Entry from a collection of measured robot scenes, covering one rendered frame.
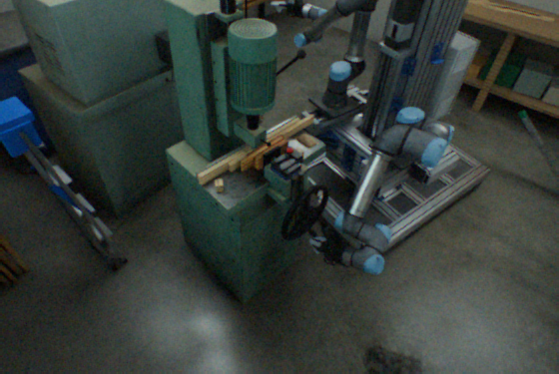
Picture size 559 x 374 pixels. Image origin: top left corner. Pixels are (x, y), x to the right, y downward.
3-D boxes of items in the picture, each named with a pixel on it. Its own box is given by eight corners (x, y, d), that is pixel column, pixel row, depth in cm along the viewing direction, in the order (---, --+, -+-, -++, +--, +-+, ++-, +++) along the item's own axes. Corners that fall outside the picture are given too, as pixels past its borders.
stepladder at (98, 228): (109, 277, 224) (-9, 136, 135) (87, 252, 235) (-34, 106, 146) (131, 259, 231) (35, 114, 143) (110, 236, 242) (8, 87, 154)
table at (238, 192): (243, 233, 148) (243, 224, 144) (197, 190, 163) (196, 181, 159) (339, 163, 180) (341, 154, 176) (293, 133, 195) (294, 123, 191)
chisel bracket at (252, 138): (255, 152, 161) (255, 137, 156) (234, 136, 168) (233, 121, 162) (267, 144, 165) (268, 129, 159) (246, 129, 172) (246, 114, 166)
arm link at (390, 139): (381, 114, 142) (329, 228, 149) (409, 124, 138) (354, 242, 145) (385, 118, 153) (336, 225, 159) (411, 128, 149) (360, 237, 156)
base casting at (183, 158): (240, 230, 165) (239, 217, 159) (167, 163, 193) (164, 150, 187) (307, 181, 189) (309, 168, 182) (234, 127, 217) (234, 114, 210)
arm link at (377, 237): (368, 215, 148) (355, 239, 144) (395, 228, 144) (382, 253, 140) (366, 222, 155) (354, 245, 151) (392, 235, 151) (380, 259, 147)
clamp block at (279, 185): (284, 198, 158) (285, 185, 152) (263, 182, 165) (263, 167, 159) (307, 182, 166) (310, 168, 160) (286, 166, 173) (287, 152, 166)
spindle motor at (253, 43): (251, 122, 142) (251, 44, 121) (222, 101, 151) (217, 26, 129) (283, 104, 152) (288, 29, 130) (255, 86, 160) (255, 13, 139)
